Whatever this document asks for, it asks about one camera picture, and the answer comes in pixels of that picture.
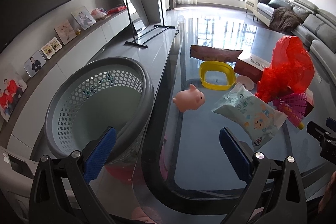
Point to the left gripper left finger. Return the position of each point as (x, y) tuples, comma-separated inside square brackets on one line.
[(60, 191)]

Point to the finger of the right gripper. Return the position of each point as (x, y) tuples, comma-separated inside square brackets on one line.
[(331, 123), (326, 140)]

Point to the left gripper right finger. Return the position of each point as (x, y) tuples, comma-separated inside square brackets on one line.
[(274, 191)]

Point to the light blue wet wipes pack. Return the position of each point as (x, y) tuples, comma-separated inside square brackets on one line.
[(258, 119)]

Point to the red plastic bag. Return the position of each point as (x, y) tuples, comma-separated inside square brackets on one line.
[(291, 68)]

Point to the red cardboard box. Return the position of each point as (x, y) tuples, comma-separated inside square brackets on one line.
[(252, 67)]

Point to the brown snack bag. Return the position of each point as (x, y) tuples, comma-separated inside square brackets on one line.
[(205, 53)]

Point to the pink plastic mesh fan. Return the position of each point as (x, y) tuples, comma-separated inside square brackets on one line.
[(294, 106)]

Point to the cardboard box on floor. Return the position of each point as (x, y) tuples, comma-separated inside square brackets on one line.
[(17, 174)]

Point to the white low tv cabinet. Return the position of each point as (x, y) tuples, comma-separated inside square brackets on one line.
[(20, 133)]

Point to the broken eggshell piece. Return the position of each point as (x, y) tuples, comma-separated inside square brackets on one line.
[(246, 81)]

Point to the grey sectional sofa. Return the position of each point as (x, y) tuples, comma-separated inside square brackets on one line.
[(314, 26)]

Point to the brown throw blanket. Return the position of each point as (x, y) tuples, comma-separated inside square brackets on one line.
[(284, 20)]

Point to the family photo in red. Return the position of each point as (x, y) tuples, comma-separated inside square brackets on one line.
[(12, 88)]

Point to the grey perforated laundry basket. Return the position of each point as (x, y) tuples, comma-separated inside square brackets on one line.
[(114, 92)]

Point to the pink rubber pig toy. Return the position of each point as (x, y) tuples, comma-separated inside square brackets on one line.
[(190, 99)]

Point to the baby photo canvas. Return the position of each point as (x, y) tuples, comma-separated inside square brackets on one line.
[(65, 32)]

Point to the black clothes rack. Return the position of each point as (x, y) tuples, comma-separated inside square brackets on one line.
[(150, 11)]

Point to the pink bag on cabinet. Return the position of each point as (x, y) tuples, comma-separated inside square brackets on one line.
[(99, 14)]

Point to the red item on cabinet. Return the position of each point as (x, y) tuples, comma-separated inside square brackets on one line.
[(116, 10)]

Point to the man portrait photo frame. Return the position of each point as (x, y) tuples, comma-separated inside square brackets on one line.
[(34, 63)]

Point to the yellow plastic ring bowl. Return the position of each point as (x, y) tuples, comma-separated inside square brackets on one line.
[(216, 75)]

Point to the white scalloped photo frame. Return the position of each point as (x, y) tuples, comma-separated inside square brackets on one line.
[(51, 47)]

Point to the child portrait photo frame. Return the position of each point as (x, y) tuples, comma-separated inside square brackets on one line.
[(83, 18)]

